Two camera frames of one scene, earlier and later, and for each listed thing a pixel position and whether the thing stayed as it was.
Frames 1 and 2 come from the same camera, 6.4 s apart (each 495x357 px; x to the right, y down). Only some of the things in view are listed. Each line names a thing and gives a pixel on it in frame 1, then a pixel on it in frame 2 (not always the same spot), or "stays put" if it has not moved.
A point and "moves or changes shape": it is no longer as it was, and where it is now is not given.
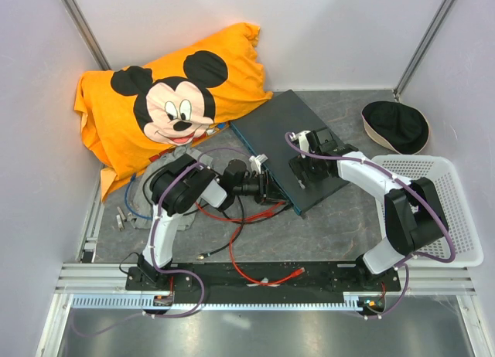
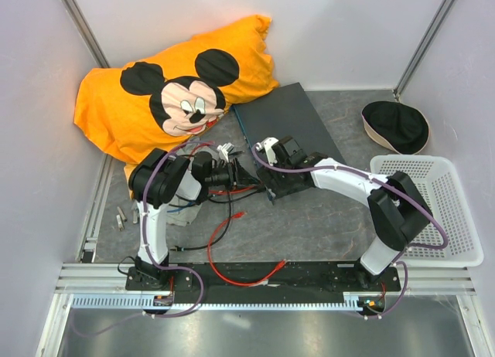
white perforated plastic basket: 460,246 stays put
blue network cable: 126,201 moves or changes shape
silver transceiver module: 121,212 stays put
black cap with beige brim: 397,126 stays put
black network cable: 244,220 -> 230,219
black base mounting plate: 266,281 stays put
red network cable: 295,273 -> 280,266
